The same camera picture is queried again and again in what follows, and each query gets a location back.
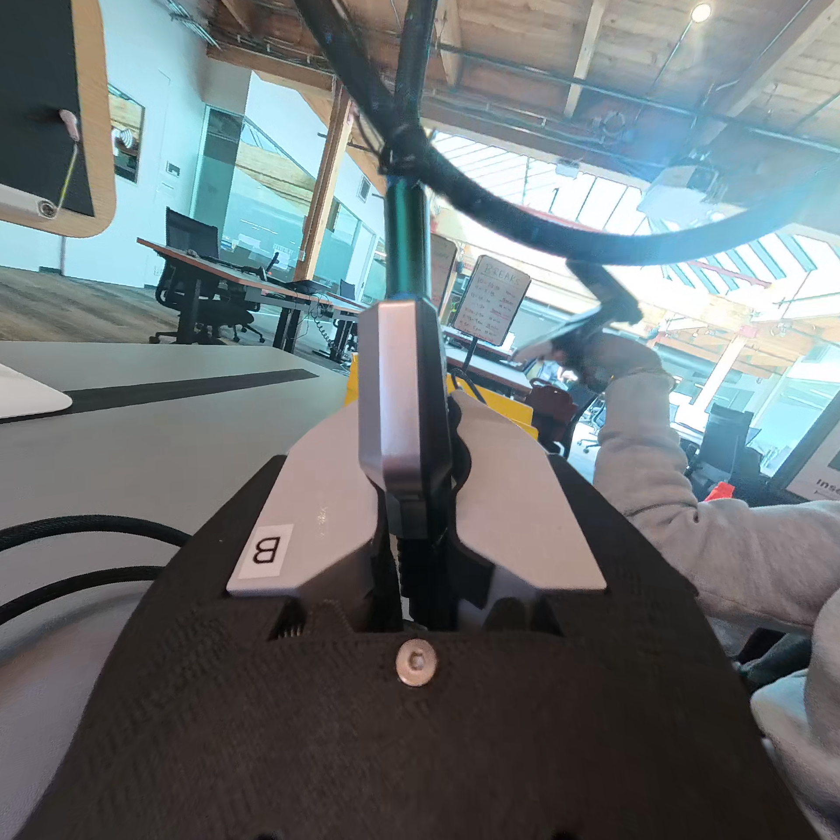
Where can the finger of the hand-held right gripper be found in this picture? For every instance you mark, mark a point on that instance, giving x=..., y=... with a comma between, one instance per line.
x=551, y=331

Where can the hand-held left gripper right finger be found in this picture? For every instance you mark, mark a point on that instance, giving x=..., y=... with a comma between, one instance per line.
x=525, y=512

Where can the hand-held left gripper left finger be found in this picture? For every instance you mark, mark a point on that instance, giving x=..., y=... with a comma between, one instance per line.
x=315, y=499

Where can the yellow plastic bin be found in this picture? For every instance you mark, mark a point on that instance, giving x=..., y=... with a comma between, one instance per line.
x=515, y=412

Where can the black hdmi switch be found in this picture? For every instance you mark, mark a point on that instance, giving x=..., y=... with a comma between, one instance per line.
x=394, y=394

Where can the person's right forearm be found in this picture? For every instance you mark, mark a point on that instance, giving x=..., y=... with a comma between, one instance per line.
x=643, y=446

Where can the handwritten whiteboard sign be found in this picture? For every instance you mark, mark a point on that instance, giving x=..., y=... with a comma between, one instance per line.
x=492, y=302
x=443, y=269

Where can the dark red office chair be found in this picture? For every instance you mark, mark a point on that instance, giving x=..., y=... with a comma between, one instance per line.
x=548, y=407

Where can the white ceiling projector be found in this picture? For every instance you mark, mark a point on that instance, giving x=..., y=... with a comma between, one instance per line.
x=682, y=190

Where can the black office chair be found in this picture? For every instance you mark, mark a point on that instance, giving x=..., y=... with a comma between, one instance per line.
x=190, y=243
x=722, y=439

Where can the wooden top office desk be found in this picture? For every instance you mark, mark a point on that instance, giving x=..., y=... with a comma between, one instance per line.
x=216, y=266

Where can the person's grey zip hoodie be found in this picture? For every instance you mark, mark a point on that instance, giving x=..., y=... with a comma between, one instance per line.
x=774, y=564

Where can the framed white poster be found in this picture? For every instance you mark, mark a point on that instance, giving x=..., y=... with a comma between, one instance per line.
x=820, y=459

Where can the black board with wooden rim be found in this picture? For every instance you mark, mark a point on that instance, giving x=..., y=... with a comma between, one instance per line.
x=39, y=98

